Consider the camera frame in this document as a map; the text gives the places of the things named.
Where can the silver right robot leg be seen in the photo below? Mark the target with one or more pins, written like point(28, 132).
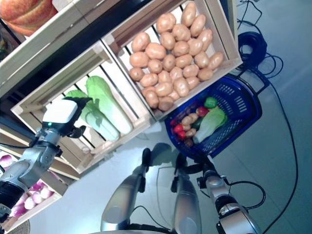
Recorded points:
point(186, 200)

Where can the wooden crate of cabbages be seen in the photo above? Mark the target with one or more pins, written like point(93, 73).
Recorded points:
point(73, 73)

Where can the wooden crate of potatoes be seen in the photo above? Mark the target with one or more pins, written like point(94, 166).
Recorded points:
point(226, 36)

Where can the silver robot leg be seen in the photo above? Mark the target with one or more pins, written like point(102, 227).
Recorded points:
point(124, 195)
point(186, 200)

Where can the brown potato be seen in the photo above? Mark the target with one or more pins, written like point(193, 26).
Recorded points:
point(181, 32)
point(190, 70)
point(148, 89)
point(184, 61)
point(195, 46)
point(151, 100)
point(139, 59)
point(176, 73)
point(201, 59)
point(198, 25)
point(174, 95)
point(190, 133)
point(205, 74)
point(155, 50)
point(192, 82)
point(167, 40)
point(181, 48)
point(149, 80)
point(163, 89)
point(155, 66)
point(164, 76)
point(215, 60)
point(189, 11)
point(136, 73)
point(169, 62)
point(140, 41)
point(181, 87)
point(189, 119)
point(166, 22)
point(165, 103)
point(205, 39)

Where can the blue plastic shopping basket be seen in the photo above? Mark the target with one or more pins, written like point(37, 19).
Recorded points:
point(241, 107)

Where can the dark brown mushroom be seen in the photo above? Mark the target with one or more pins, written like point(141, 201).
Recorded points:
point(188, 142)

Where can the woven round mat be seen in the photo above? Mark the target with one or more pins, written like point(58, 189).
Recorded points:
point(14, 228)

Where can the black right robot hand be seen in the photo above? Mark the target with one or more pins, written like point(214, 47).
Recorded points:
point(200, 168)

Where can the napa cabbage with pale stem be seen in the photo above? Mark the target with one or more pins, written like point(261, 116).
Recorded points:
point(210, 123)

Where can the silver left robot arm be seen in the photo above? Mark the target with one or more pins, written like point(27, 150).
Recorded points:
point(31, 158)

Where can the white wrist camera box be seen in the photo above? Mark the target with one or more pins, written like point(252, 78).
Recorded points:
point(61, 113)

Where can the small green napa cabbage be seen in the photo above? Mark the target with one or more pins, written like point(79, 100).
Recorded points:
point(102, 126)

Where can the green bell pepper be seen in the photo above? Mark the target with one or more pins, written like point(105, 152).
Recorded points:
point(210, 103)

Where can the large green napa cabbage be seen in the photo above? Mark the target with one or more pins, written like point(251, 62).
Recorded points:
point(107, 104)

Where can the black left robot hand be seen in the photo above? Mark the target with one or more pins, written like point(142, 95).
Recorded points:
point(81, 101)

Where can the red tomato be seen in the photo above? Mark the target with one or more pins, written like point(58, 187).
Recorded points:
point(202, 111)

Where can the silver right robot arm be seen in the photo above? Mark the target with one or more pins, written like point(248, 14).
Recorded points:
point(231, 207)

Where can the dark green cucumber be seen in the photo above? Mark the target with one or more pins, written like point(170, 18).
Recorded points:
point(196, 123)

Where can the purple onion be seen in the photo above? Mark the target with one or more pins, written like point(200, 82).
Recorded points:
point(5, 161)
point(29, 203)
point(35, 197)
point(46, 193)
point(37, 187)
point(16, 210)

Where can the silver left robot leg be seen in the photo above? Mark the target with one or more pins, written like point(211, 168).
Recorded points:
point(124, 195)

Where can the orange pumpkin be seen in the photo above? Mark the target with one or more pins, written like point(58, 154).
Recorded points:
point(26, 14)

